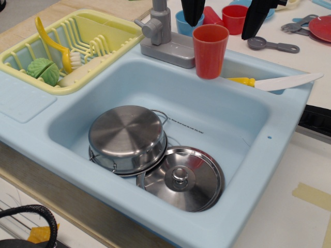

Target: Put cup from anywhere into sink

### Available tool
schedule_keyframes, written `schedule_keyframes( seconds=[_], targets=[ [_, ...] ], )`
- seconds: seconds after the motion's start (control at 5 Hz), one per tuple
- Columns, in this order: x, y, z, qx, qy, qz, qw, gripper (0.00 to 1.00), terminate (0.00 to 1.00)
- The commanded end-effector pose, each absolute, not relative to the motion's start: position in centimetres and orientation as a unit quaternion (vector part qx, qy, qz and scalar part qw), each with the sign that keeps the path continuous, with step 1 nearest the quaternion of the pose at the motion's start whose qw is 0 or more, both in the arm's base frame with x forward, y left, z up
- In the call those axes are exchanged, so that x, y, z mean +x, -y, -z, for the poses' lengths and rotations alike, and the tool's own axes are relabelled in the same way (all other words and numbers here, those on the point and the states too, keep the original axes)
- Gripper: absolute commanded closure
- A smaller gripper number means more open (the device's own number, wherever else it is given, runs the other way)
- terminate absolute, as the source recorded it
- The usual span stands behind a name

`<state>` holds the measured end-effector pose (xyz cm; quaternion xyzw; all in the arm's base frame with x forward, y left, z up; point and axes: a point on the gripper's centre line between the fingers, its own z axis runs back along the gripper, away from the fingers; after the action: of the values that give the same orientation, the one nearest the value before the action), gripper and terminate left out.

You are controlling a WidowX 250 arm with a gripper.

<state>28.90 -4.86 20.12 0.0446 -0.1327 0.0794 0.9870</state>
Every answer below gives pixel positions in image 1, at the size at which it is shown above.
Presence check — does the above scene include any green toy cabbage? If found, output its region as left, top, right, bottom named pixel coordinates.
left=26, top=58, right=59, bottom=86

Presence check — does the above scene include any grey toy spoon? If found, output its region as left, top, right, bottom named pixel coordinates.
left=247, top=37, right=300, bottom=54

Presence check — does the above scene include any blue plastic cup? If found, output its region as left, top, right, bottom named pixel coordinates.
left=175, top=10, right=204, bottom=37

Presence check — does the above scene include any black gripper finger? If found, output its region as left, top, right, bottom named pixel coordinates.
left=242, top=0, right=276, bottom=40
left=181, top=0, right=205, bottom=27

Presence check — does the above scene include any orange red plastic cup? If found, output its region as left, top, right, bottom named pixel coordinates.
left=192, top=24, right=229, bottom=80

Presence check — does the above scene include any grey blue toy utensil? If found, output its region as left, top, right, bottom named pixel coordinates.
left=292, top=14, right=318, bottom=27

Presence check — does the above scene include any grey toy fork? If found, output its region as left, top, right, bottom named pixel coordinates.
left=281, top=23, right=310, bottom=36

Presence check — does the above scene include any grey toy faucet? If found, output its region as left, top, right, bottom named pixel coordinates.
left=134, top=1, right=195, bottom=69

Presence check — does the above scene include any beige masking tape strip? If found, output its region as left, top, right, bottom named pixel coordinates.
left=292, top=182, right=331, bottom=212

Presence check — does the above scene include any steel pot upside down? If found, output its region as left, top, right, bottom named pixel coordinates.
left=88, top=105, right=168, bottom=177

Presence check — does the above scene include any light blue toy sink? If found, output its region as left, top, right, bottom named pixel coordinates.
left=1, top=46, right=313, bottom=247

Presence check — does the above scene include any yellow tape piece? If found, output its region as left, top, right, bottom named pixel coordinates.
left=27, top=226, right=51, bottom=244

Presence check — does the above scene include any red cup lying down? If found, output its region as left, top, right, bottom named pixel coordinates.
left=203, top=6, right=224, bottom=26

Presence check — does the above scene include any red toy plate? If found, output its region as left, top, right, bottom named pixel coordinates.
left=308, top=15, right=331, bottom=42

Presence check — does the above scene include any black braided cable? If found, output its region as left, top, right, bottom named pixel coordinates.
left=0, top=204, right=58, bottom=248

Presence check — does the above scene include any cream toy bottle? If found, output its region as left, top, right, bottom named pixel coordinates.
left=57, top=55, right=110, bottom=87

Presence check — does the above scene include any yellow white toy knife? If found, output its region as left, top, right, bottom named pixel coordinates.
left=228, top=72, right=324, bottom=91

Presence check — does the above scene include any steel pot lid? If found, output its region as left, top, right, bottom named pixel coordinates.
left=136, top=146, right=225, bottom=212

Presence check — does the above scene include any red upright plastic cup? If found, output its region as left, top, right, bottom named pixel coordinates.
left=222, top=5, right=248, bottom=35

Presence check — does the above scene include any black rail at table edge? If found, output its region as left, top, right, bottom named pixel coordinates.
left=298, top=105, right=330, bottom=137

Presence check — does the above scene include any cream toy dish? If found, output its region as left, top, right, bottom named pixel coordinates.
left=275, top=0, right=301, bottom=11

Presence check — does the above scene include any yellow dish brush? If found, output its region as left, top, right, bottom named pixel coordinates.
left=35, top=17, right=82, bottom=74

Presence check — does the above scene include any yellow dish drying rack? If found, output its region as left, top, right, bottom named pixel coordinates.
left=1, top=9, right=143, bottom=95

